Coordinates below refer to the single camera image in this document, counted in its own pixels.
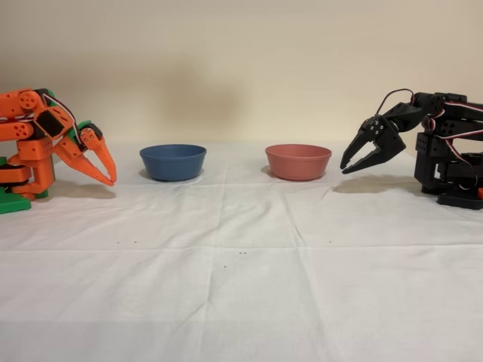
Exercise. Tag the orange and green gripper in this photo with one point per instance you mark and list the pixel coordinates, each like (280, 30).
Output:
(87, 142)

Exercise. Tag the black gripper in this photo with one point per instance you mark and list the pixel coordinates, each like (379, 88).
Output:
(386, 139)

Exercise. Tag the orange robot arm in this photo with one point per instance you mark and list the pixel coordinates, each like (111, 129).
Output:
(22, 151)

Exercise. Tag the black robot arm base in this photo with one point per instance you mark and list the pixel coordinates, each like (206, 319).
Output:
(460, 200)

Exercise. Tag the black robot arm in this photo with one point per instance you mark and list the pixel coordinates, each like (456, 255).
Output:
(453, 124)

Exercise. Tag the green robot arm base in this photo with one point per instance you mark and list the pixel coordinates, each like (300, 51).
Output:
(13, 205)

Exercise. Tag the red bowl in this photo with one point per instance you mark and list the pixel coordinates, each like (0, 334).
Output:
(298, 162)

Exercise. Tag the blue bowl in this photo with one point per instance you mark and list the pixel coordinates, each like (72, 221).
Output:
(173, 162)

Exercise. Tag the white tablecloth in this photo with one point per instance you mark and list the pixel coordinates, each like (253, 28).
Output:
(241, 294)

